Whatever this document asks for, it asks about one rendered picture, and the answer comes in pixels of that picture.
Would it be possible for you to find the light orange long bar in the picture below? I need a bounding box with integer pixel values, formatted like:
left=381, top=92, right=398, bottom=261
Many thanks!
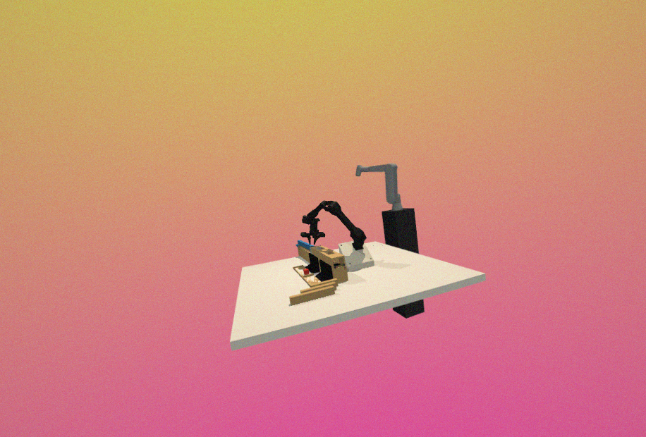
left=289, top=286, right=335, bottom=305

